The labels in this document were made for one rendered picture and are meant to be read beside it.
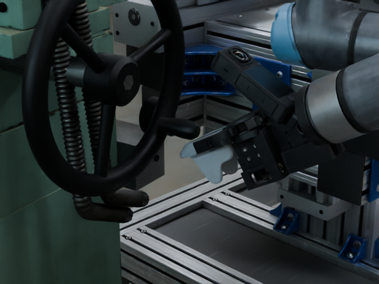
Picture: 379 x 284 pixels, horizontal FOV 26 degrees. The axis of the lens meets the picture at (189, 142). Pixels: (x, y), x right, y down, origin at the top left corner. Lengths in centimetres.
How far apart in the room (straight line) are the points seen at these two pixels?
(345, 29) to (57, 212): 53
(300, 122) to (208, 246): 98
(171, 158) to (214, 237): 100
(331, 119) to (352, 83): 5
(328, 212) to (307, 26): 79
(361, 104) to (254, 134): 14
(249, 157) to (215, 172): 6
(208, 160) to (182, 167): 178
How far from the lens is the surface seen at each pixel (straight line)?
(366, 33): 96
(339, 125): 88
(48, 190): 122
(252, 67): 96
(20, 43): 98
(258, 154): 95
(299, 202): 175
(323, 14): 97
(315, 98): 89
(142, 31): 160
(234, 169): 103
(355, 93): 86
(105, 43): 125
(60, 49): 101
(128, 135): 134
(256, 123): 94
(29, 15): 99
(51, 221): 124
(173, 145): 298
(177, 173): 274
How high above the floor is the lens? 110
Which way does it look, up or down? 21 degrees down
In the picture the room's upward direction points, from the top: straight up
